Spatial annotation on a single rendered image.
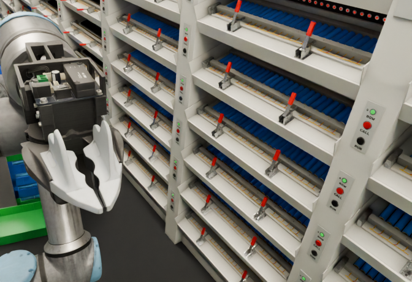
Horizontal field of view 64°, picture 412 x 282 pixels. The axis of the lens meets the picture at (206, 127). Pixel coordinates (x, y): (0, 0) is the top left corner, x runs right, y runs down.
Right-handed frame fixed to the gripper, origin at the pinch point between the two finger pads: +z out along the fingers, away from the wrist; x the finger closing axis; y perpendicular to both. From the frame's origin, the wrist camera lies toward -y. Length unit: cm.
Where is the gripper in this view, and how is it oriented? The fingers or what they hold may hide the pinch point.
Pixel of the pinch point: (100, 205)
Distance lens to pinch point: 28.6
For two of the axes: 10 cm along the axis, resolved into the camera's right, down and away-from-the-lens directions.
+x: 8.5, -2.0, 4.9
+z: 5.2, 5.0, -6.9
